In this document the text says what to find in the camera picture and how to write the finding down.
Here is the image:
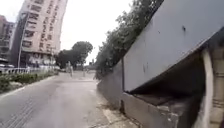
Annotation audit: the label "pale pipe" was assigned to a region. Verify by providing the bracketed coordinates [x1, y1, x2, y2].
[194, 48, 215, 128]

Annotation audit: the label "white railing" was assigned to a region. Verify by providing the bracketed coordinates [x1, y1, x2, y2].
[0, 66, 54, 76]

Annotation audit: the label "tall beige building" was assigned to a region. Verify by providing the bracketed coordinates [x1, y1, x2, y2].
[10, 0, 69, 69]

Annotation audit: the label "grey concrete wall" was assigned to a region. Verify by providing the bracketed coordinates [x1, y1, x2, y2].
[96, 0, 224, 128]

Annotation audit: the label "dark green trees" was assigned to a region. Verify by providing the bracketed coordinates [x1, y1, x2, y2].
[54, 40, 94, 70]

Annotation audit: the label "low green hedge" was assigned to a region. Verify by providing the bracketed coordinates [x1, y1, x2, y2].
[0, 70, 58, 94]

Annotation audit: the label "green bushes over wall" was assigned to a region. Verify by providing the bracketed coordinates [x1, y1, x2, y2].
[94, 0, 165, 80]

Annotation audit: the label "grey paved path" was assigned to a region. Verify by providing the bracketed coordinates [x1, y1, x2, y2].
[0, 70, 141, 128]

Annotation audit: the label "person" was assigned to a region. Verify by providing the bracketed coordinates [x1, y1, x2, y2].
[68, 63, 75, 78]

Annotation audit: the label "reddish building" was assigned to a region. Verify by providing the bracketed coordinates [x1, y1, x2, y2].
[0, 14, 17, 65]

